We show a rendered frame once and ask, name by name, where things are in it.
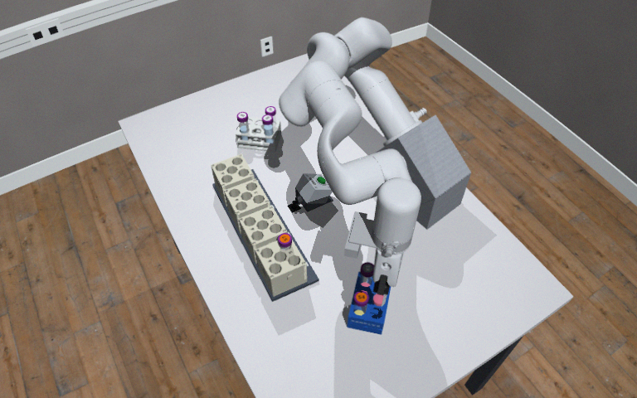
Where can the blue tube rack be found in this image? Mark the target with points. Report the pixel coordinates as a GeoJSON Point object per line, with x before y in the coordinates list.
{"type": "Point", "coordinates": [373, 320]}

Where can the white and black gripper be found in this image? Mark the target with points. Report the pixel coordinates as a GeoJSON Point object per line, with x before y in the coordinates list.
{"type": "Point", "coordinates": [386, 267]}

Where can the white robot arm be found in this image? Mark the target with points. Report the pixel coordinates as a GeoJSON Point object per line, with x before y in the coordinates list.
{"type": "Point", "coordinates": [384, 175]}

